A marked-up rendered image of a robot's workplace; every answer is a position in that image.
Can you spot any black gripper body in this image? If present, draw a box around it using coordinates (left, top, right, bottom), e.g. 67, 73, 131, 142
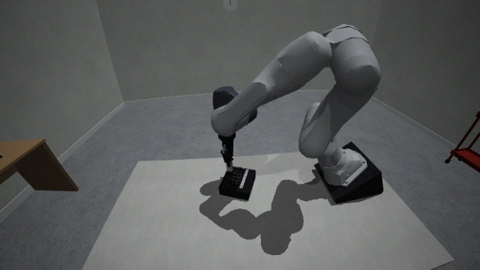
218, 133, 236, 150

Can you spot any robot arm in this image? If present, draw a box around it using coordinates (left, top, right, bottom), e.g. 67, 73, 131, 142
211, 24, 382, 187

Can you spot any black lighting desk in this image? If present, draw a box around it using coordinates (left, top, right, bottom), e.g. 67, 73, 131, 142
219, 166, 256, 200

